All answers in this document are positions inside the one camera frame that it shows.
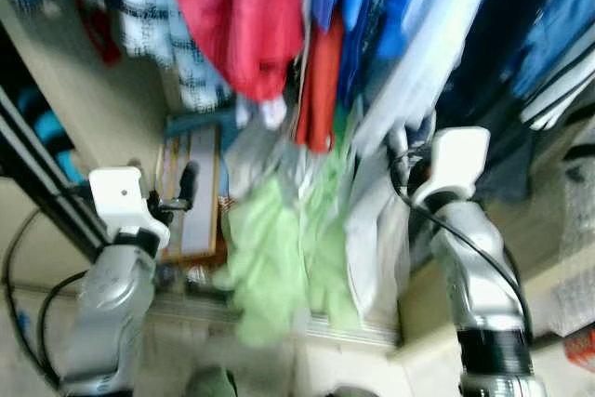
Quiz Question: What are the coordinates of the wooden framed board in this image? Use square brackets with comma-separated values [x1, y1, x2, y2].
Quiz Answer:
[156, 123, 225, 264]

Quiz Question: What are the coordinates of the white garment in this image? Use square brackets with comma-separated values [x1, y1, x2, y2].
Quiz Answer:
[344, 149, 412, 320]

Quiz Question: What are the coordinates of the light green garment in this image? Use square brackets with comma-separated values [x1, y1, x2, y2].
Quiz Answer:
[214, 172, 361, 348]

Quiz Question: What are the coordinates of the orange-red garment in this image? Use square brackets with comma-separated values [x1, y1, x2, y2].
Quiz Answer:
[296, 18, 346, 152]

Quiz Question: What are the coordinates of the light blue shirt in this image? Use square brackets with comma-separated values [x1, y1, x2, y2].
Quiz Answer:
[353, 0, 505, 158]

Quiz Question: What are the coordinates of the dark navy garment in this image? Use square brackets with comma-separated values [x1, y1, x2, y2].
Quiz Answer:
[437, 0, 579, 130]

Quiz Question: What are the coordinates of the white plaid shirt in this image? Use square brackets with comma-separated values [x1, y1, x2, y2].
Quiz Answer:
[116, 0, 231, 112]

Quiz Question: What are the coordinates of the red jacket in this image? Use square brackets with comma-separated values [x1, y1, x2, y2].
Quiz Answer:
[167, 0, 310, 102]

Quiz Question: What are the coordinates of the blue white-striped jersey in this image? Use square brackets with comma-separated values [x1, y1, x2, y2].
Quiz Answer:
[511, 0, 595, 130]

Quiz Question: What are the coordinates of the red plastic object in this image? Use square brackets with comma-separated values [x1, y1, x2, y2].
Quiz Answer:
[562, 325, 595, 372]

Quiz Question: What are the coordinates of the silver right robot leg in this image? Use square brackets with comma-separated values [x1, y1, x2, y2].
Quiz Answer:
[325, 385, 380, 397]

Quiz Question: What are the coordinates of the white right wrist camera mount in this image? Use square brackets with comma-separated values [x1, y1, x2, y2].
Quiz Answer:
[409, 127, 492, 209]

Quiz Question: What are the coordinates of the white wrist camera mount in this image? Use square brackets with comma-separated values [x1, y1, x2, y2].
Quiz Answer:
[88, 166, 173, 251]
[409, 127, 492, 209]

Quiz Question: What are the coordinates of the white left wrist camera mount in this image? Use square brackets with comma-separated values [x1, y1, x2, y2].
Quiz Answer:
[88, 166, 173, 251]

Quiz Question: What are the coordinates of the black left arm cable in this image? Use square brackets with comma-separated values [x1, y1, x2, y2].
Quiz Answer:
[0, 206, 89, 389]

